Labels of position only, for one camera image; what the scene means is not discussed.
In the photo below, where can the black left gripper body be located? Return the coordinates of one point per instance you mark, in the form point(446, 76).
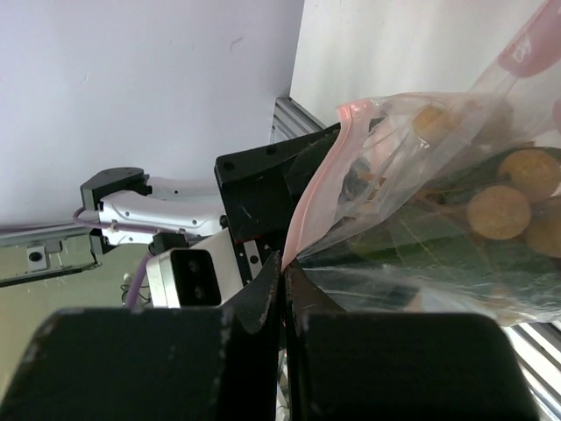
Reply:
point(260, 189)

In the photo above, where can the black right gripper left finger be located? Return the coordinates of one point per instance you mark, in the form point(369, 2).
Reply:
point(194, 363)

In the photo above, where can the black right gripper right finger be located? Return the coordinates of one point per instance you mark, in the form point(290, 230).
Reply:
point(355, 365)

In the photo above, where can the clear zip bag pink dots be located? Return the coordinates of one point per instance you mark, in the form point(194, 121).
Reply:
point(523, 81)

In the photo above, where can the longan bunch with leaves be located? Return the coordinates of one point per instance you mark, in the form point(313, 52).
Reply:
point(445, 209)

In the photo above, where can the aluminium frame post left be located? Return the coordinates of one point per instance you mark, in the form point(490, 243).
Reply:
point(290, 120)

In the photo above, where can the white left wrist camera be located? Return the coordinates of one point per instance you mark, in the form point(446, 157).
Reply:
point(192, 272)

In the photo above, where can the aluminium mounting rail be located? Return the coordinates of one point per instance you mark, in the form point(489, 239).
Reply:
point(40, 243)

